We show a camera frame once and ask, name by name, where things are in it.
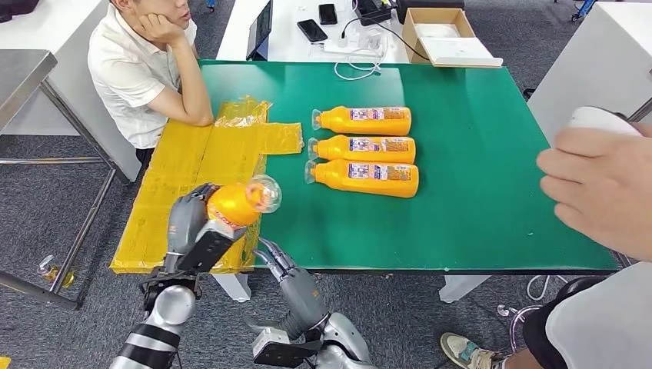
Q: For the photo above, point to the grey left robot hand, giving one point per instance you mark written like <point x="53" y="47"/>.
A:
<point x="186" y="219"/>

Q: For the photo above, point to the person's hand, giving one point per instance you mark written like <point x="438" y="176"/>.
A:
<point x="601" y="188"/>

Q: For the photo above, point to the person's right hand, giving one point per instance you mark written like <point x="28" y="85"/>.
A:
<point x="160" y="30"/>

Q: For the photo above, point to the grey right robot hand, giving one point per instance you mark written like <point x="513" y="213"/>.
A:
<point x="303" y="300"/>

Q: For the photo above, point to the orange detergent bottle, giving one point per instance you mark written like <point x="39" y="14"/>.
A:
<point x="366" y="126"/>
<point x="366" y="187"/>
<point x="234" y="203"/>
<point x="366" y="155"/>

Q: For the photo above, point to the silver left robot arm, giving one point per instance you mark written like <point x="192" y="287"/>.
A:
<point x="170" y="305"/>

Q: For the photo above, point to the person's right forearm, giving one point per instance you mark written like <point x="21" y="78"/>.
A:
<point x="193" y="84"/>

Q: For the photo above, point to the person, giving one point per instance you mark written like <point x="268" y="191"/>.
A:
<point x="127" y="76"/>
<point x="601" y="326"/>

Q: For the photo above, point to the yellow taped cardboard sheet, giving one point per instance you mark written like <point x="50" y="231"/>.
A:
<point x="193" y="163"/>

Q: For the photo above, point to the blue caster leg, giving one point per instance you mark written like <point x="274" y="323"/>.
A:
<point x="211" y="4"/>

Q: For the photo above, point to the white table leg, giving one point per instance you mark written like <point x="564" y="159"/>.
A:
<point x="461" y="287"/>
<point x="234" y="287"/>

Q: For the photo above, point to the dark tablet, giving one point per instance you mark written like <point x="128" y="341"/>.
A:
<point x="261" y="28"/>

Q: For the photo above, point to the black stool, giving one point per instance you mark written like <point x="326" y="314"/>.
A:
<point x="575" y="287"/>

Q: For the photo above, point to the green table mat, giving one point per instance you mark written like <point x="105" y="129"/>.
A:
<point x="484" y="153"/>

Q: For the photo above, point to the white desk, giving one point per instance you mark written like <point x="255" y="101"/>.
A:
<point x="295" y="51"/>

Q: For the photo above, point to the yellow floor hook item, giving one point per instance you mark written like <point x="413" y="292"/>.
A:
<point x="56" y="275"/>

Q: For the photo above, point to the black bag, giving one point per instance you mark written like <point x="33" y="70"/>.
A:
<point x="18" y="7"/>

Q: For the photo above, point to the black smartphone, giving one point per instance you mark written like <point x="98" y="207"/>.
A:
<point x="312" y="30"/>
<point x="327" y="14"/>

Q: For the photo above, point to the worn sneaker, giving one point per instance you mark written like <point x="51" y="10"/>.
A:
<point x="463" y="351"/>

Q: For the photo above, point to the white box lid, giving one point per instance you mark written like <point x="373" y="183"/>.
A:
<point x="458" y="52"/>

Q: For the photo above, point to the black charger device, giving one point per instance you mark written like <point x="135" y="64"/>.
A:
<point x="373" y="10"/>

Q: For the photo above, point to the white padded packet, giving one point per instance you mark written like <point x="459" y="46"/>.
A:
<point x="438" y="30"/>

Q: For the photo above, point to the yellow floor scrap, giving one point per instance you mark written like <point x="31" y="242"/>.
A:
<point x="4" y="363"/>

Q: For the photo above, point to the open cardboard box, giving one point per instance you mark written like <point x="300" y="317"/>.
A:
<point x="410" y="30"/>

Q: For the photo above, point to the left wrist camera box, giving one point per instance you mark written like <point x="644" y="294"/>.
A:
<point x="206" y="247"/>

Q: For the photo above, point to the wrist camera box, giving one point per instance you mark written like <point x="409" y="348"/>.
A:
<point x="275" y="351"/>
<point x="206" y="247"/>

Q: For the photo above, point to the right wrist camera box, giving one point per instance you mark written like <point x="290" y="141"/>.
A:
<point x="275" y="351"/>

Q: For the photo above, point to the blue metal frame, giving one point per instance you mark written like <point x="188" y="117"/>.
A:
<point x="583" y="7"/>

